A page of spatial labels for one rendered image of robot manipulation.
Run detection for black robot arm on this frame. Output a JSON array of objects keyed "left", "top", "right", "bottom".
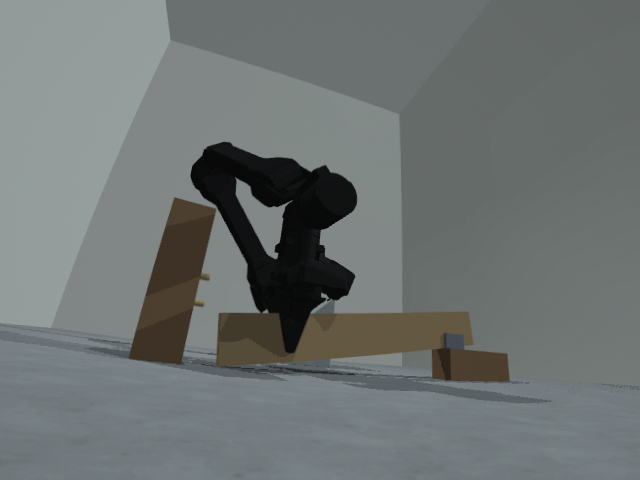
[{"left": 191, "top": 142, "right": 357, "bottom": 313}]

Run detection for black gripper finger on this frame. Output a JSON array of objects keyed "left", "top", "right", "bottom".
[
  {"left": 263, "top": 297, "right": 279, "bottom": 313},
  {"left": 276, "top": 291, "right": 326, "bottom": 353}
]

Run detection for long wooden rail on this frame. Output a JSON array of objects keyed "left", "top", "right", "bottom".
[{"left": 216, "top": 312, "right": 474, "bottom": 367}]

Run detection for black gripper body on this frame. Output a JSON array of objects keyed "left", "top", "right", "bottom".
[{"left": 256, "top": 232, "right": 348, "bottom": 302}]

